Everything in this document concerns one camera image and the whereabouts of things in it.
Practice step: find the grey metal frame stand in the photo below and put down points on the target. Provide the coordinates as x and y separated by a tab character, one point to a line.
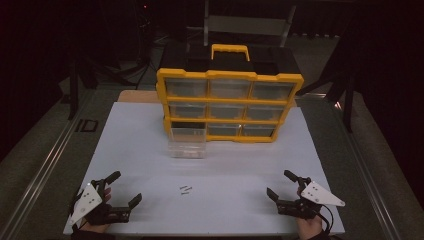
246	25

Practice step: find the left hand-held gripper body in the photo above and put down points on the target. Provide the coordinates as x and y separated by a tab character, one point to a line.
87	201

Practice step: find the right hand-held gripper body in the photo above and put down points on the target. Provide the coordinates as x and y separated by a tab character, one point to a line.
316	195

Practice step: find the white table board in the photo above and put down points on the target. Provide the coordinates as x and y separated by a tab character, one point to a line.
233	173

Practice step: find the black stand legs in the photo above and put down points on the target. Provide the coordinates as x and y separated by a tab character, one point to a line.
348	110
73	93

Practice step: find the transparent pull-out drawer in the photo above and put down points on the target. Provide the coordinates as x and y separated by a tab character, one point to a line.
186	146

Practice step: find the yellow black organizer cabinet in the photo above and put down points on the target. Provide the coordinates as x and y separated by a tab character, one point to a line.
230	75

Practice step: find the grid of clear plastic drawers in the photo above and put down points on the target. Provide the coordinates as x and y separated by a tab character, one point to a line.
230	88

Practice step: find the person's left hand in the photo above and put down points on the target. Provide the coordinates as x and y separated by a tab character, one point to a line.
95	227

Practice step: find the person's right hand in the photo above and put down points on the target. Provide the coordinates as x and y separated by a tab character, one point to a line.
310	226

